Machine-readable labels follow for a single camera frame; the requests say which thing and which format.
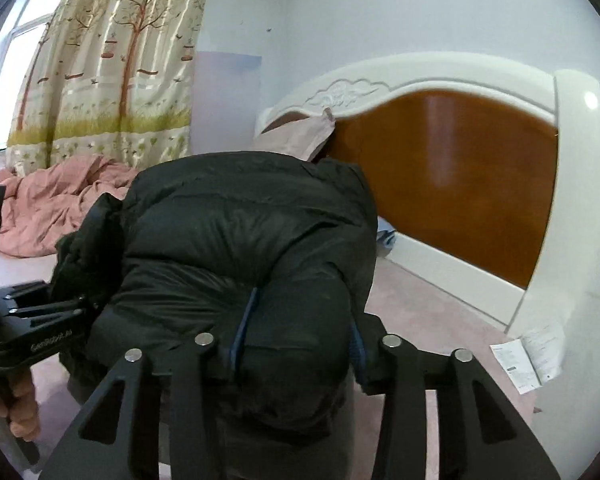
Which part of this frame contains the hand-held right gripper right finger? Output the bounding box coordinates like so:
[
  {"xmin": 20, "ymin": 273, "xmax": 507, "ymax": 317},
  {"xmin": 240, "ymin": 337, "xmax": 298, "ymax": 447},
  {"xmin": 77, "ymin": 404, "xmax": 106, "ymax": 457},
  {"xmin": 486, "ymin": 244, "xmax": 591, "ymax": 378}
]
[{"xmin": 350, "ymin": 312, "xmax": 563, "ymax": 480}]

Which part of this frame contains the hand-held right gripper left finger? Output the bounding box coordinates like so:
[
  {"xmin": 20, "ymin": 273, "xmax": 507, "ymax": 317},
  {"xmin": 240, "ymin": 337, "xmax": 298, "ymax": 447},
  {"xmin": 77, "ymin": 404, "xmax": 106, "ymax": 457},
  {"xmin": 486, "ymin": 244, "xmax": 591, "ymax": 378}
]
[{"xmin": 40, "ymin": 287, "xmax": 261, "ymax": 480}]

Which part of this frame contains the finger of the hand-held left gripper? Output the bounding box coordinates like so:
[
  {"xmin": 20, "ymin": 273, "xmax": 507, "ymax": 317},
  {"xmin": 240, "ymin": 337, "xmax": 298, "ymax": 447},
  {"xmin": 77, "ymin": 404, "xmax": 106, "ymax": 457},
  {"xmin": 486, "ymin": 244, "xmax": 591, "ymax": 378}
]
[
  {"xmin": 0, "ymin": 281, "xmax": 56, "ymax": 306},
  {"xmin": 2, "ymin": 296, "xmax": 98, "ymax": 328}
]

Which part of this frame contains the black puffer jacket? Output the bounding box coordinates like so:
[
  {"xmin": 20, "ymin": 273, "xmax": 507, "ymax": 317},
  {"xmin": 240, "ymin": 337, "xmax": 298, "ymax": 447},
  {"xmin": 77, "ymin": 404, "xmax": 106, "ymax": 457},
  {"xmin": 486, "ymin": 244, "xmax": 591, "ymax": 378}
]
[{"xmin": 47, "ymin": 150, "xmax": 381, "ymax": 480}]

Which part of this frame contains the person's left hand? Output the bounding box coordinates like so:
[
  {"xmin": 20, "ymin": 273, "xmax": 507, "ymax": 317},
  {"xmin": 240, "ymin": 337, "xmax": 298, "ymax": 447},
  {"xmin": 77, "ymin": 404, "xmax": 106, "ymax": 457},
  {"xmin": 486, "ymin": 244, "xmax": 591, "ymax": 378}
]
[{"xmin": 0, "ymin": 370, "xmax": 38, "ymax": 443}]

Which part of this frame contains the pink bed sheet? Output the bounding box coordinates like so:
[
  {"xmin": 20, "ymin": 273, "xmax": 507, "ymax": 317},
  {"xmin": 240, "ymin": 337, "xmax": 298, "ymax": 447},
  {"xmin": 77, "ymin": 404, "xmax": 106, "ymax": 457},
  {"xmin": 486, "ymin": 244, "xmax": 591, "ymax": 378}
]
[{"xmin": 0, "ymin": 255, "xmax": 536, "ymax": 480}]

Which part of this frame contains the pink duvet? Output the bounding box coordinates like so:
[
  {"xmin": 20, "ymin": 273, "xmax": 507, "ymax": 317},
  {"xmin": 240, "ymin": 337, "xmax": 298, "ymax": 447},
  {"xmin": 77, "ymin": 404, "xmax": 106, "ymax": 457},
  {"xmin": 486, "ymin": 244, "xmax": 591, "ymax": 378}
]
[{"xmin": 0, "ymin": 154, "xmax": 141, "ymax": 258}]

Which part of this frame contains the white paper sheet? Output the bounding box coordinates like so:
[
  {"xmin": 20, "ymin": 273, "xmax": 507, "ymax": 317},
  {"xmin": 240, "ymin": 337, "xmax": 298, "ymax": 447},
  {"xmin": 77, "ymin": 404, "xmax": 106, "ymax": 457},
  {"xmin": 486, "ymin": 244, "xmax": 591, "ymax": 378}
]
[{"xmin": 490, "ymin": 339, "xmax": 541, "ymax": 395}]

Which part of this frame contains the pink pillow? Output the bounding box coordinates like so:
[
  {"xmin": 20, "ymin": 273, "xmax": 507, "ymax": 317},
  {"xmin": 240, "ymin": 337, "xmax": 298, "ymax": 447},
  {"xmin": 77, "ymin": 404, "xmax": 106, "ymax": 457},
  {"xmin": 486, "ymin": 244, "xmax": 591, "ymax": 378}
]
[{"xmin": 250, "ymin": 109, "xmax": 337, "ymax": 163}]

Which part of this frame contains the white and wooden headboard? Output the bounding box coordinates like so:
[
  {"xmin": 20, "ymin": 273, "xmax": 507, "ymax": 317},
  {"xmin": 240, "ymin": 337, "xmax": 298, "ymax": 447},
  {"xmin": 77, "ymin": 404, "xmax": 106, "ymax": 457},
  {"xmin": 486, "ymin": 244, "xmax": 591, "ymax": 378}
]
[{"xmin": 254, "ymin": 52, "xmax": 600, "ymax": 336}]

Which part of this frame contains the white framed window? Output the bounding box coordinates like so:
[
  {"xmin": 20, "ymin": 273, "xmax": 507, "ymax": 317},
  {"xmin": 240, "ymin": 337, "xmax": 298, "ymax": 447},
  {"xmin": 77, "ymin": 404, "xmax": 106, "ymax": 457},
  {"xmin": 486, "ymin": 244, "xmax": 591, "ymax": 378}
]
[{"xmin": 0, "ymin": 0, "xmax": 76, "ymax": 158}]

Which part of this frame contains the tree print curtain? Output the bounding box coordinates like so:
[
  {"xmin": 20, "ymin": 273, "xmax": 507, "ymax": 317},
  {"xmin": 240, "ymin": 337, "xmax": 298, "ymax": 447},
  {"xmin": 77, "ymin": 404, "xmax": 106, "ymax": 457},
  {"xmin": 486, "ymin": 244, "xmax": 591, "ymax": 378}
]
[{"xmin": 6, "ymin": 0, "xmax": 221, "ymax": 171}]

